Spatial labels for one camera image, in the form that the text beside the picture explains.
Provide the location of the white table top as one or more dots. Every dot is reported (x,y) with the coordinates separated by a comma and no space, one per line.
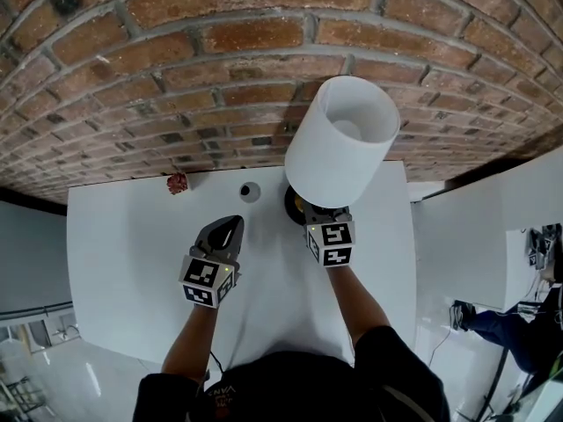
(132,257)

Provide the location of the grey cabinet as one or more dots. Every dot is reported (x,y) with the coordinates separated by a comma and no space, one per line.
(31,257)

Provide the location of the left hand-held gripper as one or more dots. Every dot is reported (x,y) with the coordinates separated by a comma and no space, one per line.
(202,279)

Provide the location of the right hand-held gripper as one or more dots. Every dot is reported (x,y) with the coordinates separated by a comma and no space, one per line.
(334,242)

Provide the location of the person's right forearm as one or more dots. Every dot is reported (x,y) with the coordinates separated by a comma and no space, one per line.
(352,306)

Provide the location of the person's black t-shirt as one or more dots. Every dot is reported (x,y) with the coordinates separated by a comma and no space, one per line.
(286,389)

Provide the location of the white metal rack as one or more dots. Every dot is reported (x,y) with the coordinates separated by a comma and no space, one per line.
(19,367)

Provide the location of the white table lamp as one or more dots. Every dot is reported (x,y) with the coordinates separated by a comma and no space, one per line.
(338,165)

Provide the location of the small red crumpled object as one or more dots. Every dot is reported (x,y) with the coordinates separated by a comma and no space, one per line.
(177,184)

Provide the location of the person's left forearm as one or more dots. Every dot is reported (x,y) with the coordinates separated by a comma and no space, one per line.
(191,341)

